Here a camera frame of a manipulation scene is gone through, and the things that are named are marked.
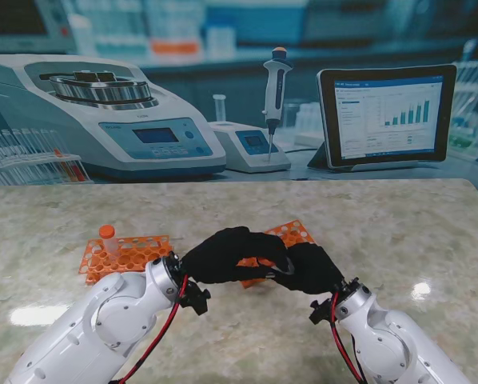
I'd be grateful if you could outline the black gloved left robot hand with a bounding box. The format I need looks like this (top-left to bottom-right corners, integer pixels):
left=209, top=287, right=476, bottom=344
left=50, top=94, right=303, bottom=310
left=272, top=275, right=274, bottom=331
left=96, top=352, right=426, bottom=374
left=181, top=226, right=290, bottom=286

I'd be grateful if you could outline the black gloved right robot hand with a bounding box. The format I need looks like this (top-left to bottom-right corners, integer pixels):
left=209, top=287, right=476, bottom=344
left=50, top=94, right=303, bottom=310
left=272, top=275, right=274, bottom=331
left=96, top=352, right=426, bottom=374
left=273, top=242, right=344, bottom=296

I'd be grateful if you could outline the clear plastic test tube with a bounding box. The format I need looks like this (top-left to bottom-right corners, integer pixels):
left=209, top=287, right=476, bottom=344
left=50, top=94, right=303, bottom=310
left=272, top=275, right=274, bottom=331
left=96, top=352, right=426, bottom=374
left=277, top=255, right=296, bottom=277
left=102, top=235, right=121, bottom=265

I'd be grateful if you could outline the orange test tube rack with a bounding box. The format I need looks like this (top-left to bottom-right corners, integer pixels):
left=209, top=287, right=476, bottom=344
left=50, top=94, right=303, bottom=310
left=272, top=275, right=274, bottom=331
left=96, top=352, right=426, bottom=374
left=78, top=234, right=173, bottom=286
left=238, top=219, right=316, bottom=289

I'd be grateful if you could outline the printed laboratory backdrop poster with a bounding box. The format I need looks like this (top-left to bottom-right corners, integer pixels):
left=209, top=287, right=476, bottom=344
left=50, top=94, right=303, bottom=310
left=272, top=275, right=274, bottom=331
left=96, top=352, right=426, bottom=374
left=0, top=0, right=478, bottom=189

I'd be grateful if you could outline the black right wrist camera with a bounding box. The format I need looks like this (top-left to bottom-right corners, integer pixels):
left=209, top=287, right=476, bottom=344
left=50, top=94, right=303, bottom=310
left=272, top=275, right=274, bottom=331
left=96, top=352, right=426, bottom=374
left=309, top=299, right=335, bottom=326

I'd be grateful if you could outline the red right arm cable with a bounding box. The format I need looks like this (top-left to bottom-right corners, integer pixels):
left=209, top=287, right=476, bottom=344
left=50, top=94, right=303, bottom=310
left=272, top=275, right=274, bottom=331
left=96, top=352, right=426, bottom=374
left=329, top=294, right=363, bottom=384

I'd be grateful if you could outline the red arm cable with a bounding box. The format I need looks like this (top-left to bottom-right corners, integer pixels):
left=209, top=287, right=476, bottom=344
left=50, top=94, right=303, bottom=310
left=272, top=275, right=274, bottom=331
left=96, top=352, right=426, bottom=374
left=329, top=294, right=363, bottom=384
left=117, top=274, right=189, bottom=384

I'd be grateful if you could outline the red left arm cable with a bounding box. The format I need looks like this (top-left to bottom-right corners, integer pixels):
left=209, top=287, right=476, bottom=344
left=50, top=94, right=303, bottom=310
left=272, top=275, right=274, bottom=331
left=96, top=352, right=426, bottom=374
left=117, top=274, right=189, bottom=384

